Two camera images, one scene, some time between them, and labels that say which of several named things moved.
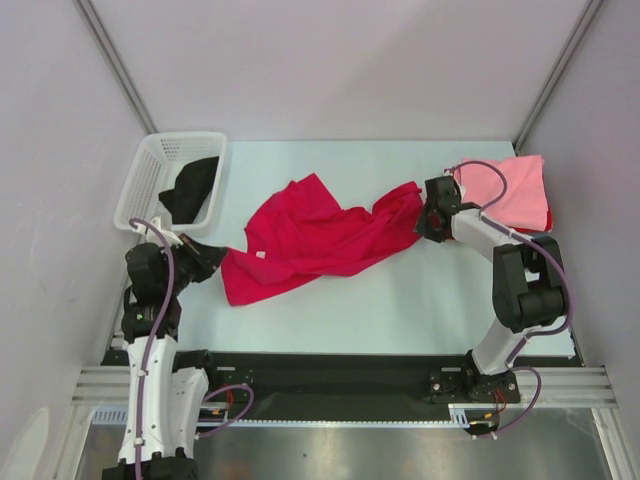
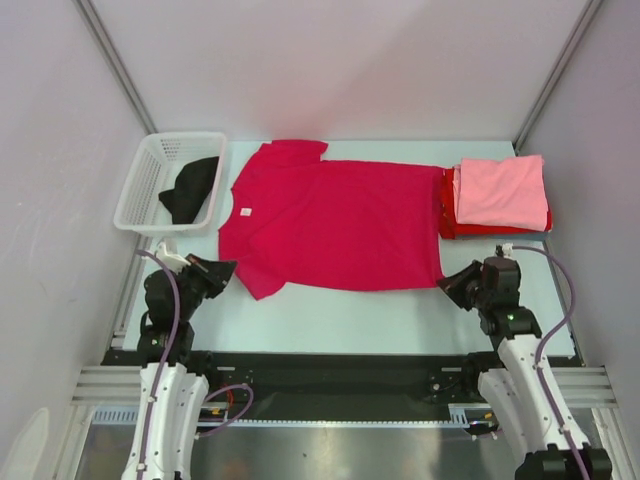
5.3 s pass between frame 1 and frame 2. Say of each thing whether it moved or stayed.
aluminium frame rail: stayed
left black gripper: moved
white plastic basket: stayed
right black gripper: moved
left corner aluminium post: stayed
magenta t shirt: moved
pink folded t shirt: stayed
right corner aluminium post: stayed
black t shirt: stayed
